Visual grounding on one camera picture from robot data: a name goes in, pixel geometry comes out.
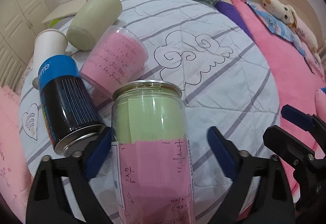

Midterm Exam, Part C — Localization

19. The clear jar green pink paper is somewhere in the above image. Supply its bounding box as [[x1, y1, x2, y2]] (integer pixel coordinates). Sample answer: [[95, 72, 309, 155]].
[[112, 80, 195, 223]]

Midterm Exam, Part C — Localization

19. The white paper cup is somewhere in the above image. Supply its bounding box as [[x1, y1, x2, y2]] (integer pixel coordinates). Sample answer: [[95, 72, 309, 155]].
[[32, 29, 68, 90]]

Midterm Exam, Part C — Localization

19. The clear cup pink paper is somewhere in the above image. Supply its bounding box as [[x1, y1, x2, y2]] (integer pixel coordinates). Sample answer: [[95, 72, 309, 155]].
[[80, 25, 149, 98]]

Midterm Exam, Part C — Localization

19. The pale green ceramic cup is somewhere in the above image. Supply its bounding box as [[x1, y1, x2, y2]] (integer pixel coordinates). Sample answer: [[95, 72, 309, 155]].
[[66, 0, 122, 51]]

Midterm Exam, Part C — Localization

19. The pink fleece blanket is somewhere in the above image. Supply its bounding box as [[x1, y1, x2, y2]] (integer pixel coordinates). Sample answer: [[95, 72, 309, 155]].
[[231, 0, 325, 115]]

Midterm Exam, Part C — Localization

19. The pink quilt left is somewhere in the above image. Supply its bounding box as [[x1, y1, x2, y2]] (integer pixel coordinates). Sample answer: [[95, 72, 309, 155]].
[[0, 84, 35, 222]]

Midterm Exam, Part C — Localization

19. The black blue can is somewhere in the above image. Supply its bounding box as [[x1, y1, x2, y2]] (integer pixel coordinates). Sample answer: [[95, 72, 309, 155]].
[[38, 55, 106, 157]]

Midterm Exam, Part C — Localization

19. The blue cartoon pillow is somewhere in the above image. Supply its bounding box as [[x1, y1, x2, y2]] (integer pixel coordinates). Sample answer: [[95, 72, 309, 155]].
[[247, 0, 306, 58]]

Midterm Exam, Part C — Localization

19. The cream dog plush toy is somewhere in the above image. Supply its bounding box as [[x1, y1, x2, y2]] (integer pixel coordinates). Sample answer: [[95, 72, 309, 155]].
[[262, 0, 297, 31]]

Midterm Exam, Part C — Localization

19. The purple blanket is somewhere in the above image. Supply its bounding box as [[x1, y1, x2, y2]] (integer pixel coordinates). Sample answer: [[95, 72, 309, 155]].
[[214, 0, 254, 40]]

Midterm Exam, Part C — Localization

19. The cream built-in wardrobe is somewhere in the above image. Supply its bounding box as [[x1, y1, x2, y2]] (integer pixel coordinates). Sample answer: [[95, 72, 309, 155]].
[[1, 0, 49, 92]]

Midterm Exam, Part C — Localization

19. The white bedside table top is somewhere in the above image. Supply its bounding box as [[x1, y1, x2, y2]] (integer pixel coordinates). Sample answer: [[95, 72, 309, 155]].
[[41, 0, 86, 24]]

